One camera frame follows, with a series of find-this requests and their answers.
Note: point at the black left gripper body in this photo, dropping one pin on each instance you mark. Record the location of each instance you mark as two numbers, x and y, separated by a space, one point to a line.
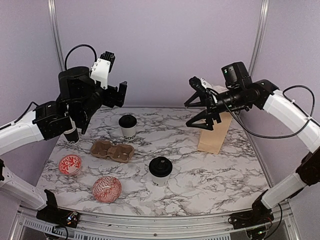
91 106

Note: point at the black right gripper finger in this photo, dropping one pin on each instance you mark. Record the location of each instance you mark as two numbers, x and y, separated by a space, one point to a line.
198 99
204 120

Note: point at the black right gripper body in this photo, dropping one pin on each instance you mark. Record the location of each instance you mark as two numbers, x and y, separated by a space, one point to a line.
237 98

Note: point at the brown paper bag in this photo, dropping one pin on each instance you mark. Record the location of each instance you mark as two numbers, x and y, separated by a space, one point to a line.
211 141

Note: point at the black cup lid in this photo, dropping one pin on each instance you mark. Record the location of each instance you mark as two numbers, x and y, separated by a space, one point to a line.
127 121
160 167

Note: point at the white paper coffee cup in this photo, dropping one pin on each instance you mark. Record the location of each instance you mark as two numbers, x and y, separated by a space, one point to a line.
129 134

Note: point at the brown cardboard cup carrier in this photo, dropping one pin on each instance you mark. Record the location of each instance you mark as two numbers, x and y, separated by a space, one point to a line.
121 153

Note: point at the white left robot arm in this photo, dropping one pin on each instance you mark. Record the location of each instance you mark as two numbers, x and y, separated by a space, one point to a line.
45 122

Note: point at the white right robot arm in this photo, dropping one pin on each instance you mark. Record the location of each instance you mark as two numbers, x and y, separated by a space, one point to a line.
274 102

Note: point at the black cup with straws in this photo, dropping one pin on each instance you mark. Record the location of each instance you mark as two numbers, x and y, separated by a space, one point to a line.
72 135

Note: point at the red floral pattern bowl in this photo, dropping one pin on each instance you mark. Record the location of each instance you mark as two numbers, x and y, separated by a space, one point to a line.
70 164

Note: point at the red geometric pattern bowl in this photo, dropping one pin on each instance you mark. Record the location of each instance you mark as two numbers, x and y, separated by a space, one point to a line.
107 189

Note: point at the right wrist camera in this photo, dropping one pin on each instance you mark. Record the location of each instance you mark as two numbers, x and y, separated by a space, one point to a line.
200 84

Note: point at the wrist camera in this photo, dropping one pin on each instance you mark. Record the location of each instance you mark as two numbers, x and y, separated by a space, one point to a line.
200 84
101 68

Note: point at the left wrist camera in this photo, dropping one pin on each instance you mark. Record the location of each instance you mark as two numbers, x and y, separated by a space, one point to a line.
101 68

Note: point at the right aluminium frame post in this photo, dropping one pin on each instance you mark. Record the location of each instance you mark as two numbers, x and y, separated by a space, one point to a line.
260 34

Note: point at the aluminium frame post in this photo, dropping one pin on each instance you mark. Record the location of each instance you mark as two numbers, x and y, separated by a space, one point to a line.
55 33
260 34

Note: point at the left aluminium frame post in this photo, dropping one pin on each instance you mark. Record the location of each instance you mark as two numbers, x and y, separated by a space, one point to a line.
55 33

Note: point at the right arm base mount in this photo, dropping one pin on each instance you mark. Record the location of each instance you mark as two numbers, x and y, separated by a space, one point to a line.
250 218

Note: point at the front aluminium rail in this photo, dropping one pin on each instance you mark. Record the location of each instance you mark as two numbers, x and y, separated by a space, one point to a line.
98 226

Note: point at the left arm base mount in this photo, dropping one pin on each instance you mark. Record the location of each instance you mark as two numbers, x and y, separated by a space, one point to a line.
58 216

